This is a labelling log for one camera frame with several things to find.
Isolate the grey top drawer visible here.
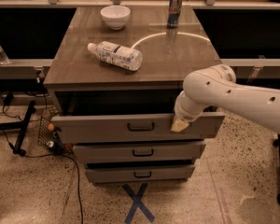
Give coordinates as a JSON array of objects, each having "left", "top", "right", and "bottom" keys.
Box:
[{"left": 52, "top": 112, "right": 225, "bottom": 144}]

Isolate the blue silver drink can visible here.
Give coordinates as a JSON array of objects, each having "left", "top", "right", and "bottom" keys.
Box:
[{"left": 167, "top": 0, "right": 182, "bottom": 28}]

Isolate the white ceramic bowl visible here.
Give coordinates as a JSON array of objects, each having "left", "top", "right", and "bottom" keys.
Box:
[{"left": 100, "top": 5, "right": 131, "bottom": 30}]

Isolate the clear plastic water bottle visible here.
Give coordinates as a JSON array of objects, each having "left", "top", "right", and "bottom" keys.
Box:
[{"left": 87, "top": 41, "right": 143, "bottom": 71}]

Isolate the black stand leg left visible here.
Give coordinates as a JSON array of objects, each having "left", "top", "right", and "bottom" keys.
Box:
[{"left": 0, "top": 101, "right": 35, "bottom": 156}]

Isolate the blue tape cross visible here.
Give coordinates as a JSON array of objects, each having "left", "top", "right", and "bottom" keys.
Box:
[{"left": 122, "top": 183, "right": 155, "bottom": 224}]

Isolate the grey middle drawer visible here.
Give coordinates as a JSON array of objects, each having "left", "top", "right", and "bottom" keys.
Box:
[{"left": 74, "top": 141, "right": 206, "bottom": 164}]

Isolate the grey drawer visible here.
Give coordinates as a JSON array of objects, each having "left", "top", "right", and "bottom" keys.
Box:
[
  {"left": 74, "top": 141, "right": 206, "bottom": 164},
  {"left": 52, "top": 112, "right": 225, "bottom": 144},
  {"left": 85, "top": 164, "right": 195, "bottom": 184}
]

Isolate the wire basket with items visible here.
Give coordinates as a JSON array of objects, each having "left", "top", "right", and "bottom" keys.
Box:
[{"left": 37, "top": 106, "right": 74, "bottom": 154}]

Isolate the grey bottom drawer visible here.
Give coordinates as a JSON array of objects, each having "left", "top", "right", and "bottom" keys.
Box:
[{"left": 85, "top": 164, "right": 195, "bottom": 184}]

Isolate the orange ball in basket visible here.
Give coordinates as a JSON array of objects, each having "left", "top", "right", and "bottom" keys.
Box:
[{"left": 47, "top": 123, "right": 55, "bottom": 132}]

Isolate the grey drawer cabinet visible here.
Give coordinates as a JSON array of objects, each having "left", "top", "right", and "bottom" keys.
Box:
[{"left": 44, "top": 6, "right": 219, "bottom": 170}]

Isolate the black floor cable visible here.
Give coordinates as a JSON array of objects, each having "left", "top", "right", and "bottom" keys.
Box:
[{"left": 0, "top": 91, "right": 84, "bottom": 224}]

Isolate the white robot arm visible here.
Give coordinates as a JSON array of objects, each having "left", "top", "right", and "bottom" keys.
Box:
[{"left": 171, "top": 64, "right": 280, "bottom": 134}]

